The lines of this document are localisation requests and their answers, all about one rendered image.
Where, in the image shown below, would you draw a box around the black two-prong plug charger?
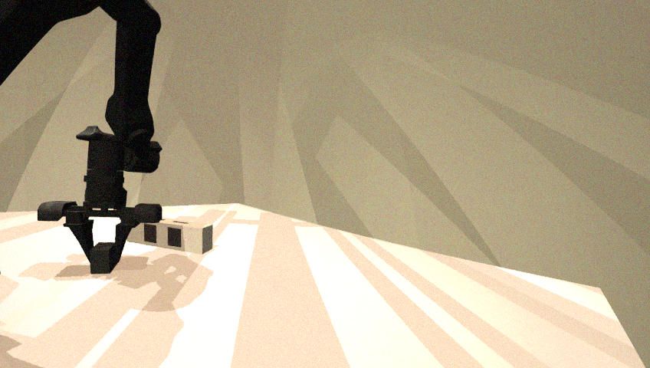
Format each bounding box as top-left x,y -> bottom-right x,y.
89,241 -> 117,274

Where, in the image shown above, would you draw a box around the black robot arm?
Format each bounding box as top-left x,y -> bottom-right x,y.
0,0 -> 163,173

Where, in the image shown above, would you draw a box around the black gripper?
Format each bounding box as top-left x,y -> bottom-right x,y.
37,169 -> 163,263

